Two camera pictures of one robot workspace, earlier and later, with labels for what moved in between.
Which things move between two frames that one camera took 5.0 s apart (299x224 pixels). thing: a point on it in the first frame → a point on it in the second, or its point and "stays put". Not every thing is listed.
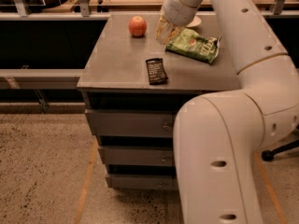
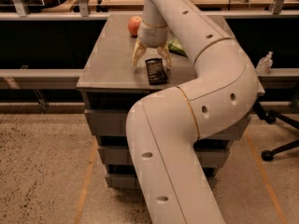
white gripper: x=176 y=12 → x=152 y=35
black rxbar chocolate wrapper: x=156 y=71 stays put
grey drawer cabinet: x=134 y=90 stays put
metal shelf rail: x=40 y=78 stays put
